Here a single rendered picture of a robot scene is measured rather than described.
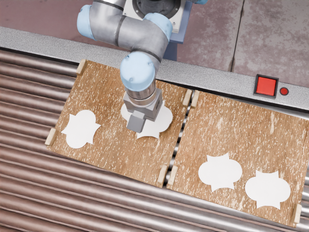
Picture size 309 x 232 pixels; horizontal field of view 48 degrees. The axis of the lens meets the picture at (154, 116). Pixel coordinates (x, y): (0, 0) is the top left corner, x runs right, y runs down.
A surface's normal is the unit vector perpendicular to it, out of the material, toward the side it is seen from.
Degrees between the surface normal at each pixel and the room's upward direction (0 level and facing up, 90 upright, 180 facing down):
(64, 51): 0
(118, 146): 0
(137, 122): 27
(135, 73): 1
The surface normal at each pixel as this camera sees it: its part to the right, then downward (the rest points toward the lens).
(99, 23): -0.15, 0.10
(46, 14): -0.06, -0.30
